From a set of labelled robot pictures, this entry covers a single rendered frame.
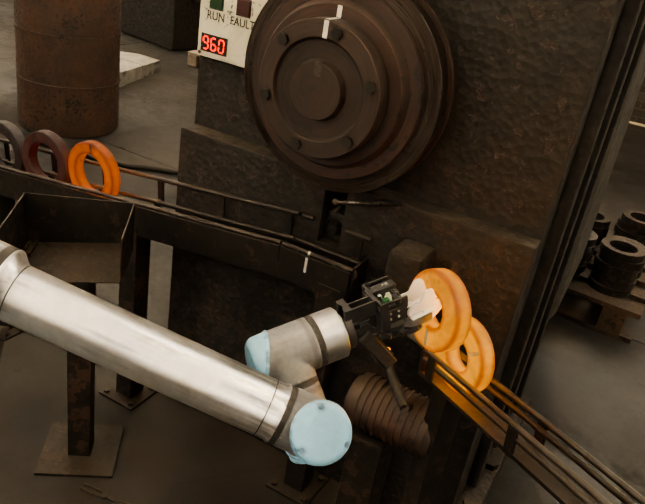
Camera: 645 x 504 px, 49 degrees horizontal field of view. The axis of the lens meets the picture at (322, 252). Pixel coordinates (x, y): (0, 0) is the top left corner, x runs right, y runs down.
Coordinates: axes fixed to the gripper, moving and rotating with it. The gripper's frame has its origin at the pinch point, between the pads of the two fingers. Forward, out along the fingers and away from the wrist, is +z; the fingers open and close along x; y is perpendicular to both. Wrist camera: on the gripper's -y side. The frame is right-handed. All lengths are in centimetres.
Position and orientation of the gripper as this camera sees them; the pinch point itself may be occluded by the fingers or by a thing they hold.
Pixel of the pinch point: (439, 301)
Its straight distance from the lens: 129.9
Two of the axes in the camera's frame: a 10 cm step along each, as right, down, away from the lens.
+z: 9.0, -3.1, 3.0
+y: -1.0, -8.3, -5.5
